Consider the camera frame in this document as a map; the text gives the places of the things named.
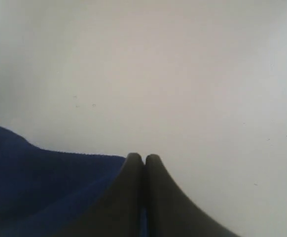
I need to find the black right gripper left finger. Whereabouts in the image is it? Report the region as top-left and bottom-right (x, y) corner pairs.
(57, 153), (144, 237)

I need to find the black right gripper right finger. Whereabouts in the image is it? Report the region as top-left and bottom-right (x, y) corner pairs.
(145, 154), (237, 237)

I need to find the blue microfiber towel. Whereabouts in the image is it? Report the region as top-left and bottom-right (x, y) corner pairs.
(0, 127), (147, 237)

